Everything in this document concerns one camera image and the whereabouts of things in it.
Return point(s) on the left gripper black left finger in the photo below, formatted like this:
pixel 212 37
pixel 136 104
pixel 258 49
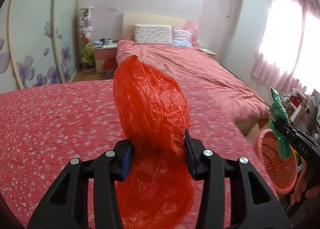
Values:
pixel 65 204

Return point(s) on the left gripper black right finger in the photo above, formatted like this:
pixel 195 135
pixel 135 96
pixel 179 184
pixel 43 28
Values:
pixel 253 204

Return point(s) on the green plastic bag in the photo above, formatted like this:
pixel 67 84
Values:
pixel 278 117

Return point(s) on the orange plastic bag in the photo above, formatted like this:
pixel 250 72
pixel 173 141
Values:
pixel 154 115

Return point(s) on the orange gloved right hand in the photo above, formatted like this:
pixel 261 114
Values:
pixel 300 188

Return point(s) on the orange plastic laundry basket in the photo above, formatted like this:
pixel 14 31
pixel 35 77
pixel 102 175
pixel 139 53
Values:
pixel 283 172

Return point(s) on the red floral bedspread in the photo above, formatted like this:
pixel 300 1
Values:
pixel 42 128

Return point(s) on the pink window curtain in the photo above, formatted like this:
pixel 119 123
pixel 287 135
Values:
pixel 288 56

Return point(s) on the far side nightstand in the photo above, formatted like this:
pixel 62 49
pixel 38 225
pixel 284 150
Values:
pixel 209 52

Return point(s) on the salmon pink duvet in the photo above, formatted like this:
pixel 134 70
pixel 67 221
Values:
pixel 238 100

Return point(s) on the small red bin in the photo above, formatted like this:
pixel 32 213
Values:
pixel 109 66

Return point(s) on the plush toy display tube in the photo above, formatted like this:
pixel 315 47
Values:
pixel 86 36

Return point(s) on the pink white nightstand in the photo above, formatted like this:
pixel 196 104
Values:
pixel 102 53

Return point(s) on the pink striped pillow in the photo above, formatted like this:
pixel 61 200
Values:
pixel 182 38

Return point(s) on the floral white pillow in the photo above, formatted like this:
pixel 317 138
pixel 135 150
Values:
pixel 153 34

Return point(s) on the sliding flower wardrobe doors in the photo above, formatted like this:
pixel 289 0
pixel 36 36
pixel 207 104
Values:
pixel 38 43

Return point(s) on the beige pink headboard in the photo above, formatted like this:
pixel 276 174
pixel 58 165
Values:
pixel 132 18

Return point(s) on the white wire shelf rack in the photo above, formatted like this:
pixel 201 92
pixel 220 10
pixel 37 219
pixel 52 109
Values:
pixel 298 106

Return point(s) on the white wall socket plate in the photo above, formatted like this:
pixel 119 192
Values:
pixel 112 9

